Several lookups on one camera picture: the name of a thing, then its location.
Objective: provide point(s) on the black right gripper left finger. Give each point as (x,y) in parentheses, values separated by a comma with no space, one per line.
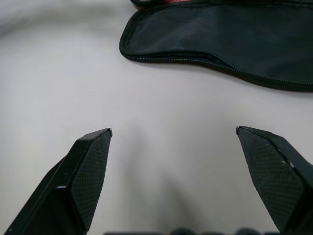
(73,176)

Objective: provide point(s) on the black zippered case red lining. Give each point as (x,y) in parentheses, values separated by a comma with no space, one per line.
(220,31)

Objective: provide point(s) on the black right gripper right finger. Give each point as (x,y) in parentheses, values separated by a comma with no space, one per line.
(278,171)

